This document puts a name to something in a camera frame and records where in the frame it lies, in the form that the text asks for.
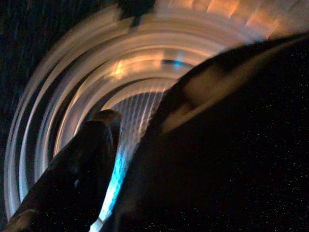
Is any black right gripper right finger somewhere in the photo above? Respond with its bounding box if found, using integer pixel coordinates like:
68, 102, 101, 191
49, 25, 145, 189
161, 60, 245, 136

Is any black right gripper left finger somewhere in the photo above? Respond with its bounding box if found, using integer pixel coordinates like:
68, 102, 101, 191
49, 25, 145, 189
0, 109, 123, 232

